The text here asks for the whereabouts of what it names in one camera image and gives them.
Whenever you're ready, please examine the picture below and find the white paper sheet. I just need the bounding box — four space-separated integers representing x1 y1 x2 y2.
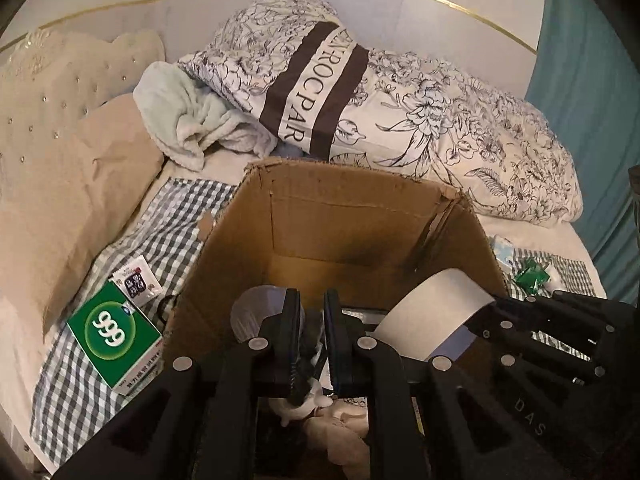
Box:
372 268 496 361

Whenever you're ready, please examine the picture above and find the cream tufted headboard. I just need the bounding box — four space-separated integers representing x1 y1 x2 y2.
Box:
0 29 166 201

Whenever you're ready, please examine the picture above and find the beige pillow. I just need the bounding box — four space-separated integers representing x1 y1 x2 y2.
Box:
0 95 166 341

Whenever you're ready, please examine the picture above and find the brown cardboard box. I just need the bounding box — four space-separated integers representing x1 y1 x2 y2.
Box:
162 156 511 401

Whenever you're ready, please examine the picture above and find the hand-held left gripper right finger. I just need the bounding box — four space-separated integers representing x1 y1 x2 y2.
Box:
322 287 551 480

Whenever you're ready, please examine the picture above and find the clear plastic cup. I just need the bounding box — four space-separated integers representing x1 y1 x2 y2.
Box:
231 285 306 343

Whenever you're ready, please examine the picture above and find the green medicine box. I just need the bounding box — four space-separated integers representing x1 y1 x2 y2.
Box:
66 280 163 395

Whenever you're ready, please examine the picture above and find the white plush toy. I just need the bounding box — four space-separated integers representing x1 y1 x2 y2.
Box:
267 377 371 480

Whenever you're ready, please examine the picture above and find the small white sachet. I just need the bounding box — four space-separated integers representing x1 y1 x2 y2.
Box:
109 255 162 307

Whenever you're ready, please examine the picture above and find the black fuzzy hair tie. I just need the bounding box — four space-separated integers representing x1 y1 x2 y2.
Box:
156 294 179 331

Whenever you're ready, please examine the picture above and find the green foil packet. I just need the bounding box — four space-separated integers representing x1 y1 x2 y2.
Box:
514 257 551 293

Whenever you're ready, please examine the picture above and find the light blue fleece towel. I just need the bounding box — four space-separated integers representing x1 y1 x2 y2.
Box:
132 61 278 171

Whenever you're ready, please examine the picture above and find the blue tissue packet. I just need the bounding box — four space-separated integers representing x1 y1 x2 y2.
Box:
490 234 516 273

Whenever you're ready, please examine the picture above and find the teal curtain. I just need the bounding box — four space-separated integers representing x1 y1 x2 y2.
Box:
522 0 640 306

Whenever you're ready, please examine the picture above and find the floral print pillow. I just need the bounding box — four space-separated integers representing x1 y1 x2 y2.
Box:
177 0 585 226

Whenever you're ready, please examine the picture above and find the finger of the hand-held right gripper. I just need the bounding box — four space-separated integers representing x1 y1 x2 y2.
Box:
492 291 631 346
467 320 606 391

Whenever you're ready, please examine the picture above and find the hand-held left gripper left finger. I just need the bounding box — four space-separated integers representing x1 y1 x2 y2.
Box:
52 287 306 480

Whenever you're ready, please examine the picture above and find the green checked cloth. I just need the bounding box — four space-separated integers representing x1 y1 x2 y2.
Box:
30 177 598 461

